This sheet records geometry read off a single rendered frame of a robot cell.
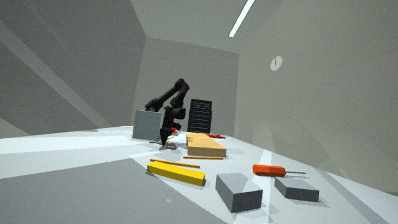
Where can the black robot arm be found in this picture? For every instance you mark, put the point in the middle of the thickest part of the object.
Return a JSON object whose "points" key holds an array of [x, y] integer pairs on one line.
{"points": [[177, 110]]}

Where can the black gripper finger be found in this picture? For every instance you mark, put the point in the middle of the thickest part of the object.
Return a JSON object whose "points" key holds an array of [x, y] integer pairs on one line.
{"points": [[164, 138]]}

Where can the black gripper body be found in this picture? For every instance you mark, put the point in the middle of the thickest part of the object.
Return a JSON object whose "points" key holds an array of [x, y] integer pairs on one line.
{"points": [[166, 126]]}

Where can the tan rectangular floor panel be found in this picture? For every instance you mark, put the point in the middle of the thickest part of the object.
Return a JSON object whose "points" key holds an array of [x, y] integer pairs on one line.
{"points": [[202, 145]]}

